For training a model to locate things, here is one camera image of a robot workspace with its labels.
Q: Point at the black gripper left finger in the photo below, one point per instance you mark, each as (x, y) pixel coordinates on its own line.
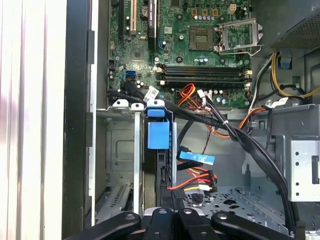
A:
(160, 225)

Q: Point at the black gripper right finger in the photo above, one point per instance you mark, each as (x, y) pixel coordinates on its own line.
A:
(192, 225)

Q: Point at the hard disk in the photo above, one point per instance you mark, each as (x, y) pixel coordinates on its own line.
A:
(157, 135)

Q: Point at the grey metal disk bay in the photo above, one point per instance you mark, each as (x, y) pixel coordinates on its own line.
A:
(120, 150)

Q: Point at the RAM slot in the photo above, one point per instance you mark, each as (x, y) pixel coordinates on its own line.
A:
(205, 67)
(205, 78)
(205, 84)
(205, 72)

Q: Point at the black expansion slot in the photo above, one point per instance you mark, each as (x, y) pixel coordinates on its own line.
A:
(121, 20)

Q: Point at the beige expansion slot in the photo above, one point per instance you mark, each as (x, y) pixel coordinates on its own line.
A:
(133, 15)

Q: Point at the open PC case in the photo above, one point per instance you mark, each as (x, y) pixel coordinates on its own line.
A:
(77, 125)

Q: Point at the blue SATA port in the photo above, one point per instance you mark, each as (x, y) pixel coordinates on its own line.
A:
(130, 73)

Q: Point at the CPU socket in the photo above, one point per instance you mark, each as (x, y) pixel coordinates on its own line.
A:
(201, 37)

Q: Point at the green motherboard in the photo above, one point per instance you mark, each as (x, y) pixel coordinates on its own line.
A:
(175, 37)

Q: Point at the blue plastic case clip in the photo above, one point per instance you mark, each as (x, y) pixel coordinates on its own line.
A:
(285, 61)

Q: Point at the metal socket cover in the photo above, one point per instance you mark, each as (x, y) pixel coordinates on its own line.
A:
(255, 32)

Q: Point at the grey mesh power supply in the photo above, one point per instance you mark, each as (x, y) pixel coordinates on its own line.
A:
(300, 32)

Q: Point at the silver perforated metal bracket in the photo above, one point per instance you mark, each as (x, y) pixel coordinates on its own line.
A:
(302, 175)

